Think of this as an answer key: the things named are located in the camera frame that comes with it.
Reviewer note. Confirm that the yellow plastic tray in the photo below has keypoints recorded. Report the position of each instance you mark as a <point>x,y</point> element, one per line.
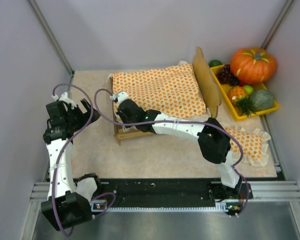
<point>234,111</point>

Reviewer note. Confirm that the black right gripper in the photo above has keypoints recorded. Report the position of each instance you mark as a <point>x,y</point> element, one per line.
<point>125,110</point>

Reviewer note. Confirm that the dark green lime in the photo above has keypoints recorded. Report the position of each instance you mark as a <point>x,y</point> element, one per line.
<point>214,63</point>

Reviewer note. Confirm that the dark purple grape bunch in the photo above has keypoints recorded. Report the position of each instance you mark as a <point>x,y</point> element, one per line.
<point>225,76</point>

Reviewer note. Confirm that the wooden pet bed frame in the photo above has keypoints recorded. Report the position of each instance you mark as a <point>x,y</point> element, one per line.
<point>208,90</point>

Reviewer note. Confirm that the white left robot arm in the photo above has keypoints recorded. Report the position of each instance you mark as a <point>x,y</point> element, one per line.
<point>68,200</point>

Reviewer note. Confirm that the duck print pillow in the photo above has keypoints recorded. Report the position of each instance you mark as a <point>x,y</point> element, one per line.
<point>253,142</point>

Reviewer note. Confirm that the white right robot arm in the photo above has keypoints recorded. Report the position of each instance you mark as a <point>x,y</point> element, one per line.
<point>213,140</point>

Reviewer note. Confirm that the red tomato under pumpkin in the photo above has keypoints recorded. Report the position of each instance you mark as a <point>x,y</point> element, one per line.
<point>242,83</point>

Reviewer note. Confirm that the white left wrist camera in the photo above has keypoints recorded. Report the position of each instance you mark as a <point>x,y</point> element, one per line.
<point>65,98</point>

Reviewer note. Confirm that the orange pineapple toy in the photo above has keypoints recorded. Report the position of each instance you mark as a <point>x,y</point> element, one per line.
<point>240,99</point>

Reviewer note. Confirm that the green melon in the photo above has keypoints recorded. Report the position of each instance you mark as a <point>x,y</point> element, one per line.
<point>261,100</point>

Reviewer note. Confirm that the orange pumpkin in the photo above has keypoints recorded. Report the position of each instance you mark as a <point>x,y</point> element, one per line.
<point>253,65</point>

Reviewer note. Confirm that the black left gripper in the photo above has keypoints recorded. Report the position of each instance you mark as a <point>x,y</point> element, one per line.
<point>78,114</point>

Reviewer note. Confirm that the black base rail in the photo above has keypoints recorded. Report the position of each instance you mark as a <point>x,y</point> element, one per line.
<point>161,192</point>

